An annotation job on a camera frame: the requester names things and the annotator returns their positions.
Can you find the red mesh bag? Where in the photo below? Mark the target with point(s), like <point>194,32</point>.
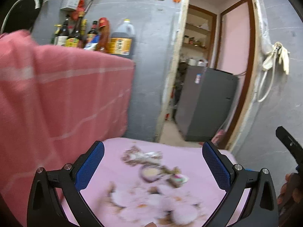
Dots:
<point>79,9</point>

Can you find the cream rubber glove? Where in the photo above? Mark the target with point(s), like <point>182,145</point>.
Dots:
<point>269,60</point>
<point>284,59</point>

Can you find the wooden door frame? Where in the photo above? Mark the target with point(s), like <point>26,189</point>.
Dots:
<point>176,52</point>

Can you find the red cup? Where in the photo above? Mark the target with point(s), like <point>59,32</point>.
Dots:
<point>103,22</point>

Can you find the coral plaid cloth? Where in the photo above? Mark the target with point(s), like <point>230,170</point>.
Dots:
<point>59,87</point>

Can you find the wooden shelf unit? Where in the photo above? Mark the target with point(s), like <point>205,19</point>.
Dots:
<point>197,45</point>

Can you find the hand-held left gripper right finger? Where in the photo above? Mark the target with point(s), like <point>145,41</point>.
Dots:
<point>216,165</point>

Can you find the pile of wrappers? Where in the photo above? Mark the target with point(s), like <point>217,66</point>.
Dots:
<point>151,172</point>

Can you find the person's right hand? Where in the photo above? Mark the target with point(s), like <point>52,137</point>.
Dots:
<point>285,191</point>

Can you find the white paper roll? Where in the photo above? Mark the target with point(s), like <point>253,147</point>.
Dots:
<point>192,62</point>

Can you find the red-capped dark bottle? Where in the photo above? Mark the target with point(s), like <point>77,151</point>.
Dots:
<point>92,33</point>

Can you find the small yellow-capped bottle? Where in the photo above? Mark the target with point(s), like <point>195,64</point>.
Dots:
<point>56,36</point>

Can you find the pink cloth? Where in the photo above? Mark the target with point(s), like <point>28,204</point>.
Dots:
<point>219,136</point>

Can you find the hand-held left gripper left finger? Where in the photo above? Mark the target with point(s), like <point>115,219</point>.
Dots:
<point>91,163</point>

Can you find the large dark oil jug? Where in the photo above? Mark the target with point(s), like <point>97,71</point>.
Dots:
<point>122,42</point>

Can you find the tall dark sauce bottle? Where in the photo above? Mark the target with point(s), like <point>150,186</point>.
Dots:
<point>75,35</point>

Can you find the clear hanging plastic bag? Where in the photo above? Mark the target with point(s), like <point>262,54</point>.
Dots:
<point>265,37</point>

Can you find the yellowish sauce bottle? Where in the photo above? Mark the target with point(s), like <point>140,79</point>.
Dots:
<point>82,32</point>

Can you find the person's left hand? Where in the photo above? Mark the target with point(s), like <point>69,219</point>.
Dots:
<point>149,224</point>

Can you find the black wok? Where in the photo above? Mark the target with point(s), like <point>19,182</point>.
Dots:
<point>23,16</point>

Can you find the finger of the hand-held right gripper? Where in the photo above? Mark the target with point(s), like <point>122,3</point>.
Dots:
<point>290,143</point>

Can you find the blue and white packet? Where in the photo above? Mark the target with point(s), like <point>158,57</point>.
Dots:
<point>91,44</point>

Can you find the chrome faucet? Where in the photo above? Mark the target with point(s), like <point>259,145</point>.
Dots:
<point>37,2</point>

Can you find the pink floral blanket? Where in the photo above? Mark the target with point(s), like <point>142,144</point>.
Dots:
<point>113,163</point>

